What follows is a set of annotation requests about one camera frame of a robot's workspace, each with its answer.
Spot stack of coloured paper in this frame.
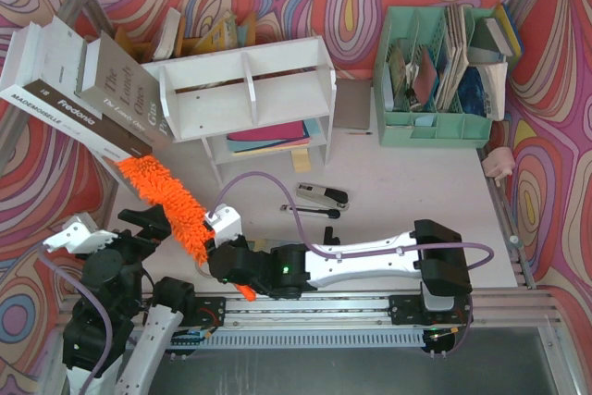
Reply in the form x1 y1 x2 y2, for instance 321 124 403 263
226 118 322 155

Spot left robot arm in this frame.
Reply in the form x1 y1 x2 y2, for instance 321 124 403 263
63 205 197 394

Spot mint green desk organizer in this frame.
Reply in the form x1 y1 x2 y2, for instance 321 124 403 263
373 4 492 148

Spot orange microfiber duster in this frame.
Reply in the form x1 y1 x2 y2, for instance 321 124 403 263
116 154 258 302

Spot beige blue calculator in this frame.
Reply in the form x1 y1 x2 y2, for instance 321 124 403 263
248 239 278 253

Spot white wooden bookshelf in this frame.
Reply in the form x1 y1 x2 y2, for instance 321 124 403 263
144 36 337 185

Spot pink pig figurine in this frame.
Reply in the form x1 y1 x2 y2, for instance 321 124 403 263
482 147 515 188

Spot books behind shelf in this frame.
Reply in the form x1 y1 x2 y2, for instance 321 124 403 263
115 10 256 63

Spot white book Mademoiselle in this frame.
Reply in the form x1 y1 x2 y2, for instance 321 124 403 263
1 18 145 162

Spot aluminium mounting rail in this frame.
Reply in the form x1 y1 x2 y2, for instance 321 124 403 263
55 292 563 331

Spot brown book Fredonia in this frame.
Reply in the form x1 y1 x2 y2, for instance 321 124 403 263
24 18 152 161

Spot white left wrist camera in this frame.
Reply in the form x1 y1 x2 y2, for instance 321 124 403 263
43 212 117 254

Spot grey book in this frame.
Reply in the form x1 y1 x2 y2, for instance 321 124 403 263
80 32 173 149

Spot yellow sticky notes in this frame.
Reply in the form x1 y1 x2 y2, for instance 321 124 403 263
290 148 311 173

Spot white side shelf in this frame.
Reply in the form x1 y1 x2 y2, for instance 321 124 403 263
91 150 140 199

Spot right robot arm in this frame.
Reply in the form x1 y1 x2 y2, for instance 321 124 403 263
208 219 473 300

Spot black silver stapler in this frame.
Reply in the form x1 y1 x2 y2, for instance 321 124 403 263
296 183 350 211

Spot black clip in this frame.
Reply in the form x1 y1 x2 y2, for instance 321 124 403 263
323 226 340 246

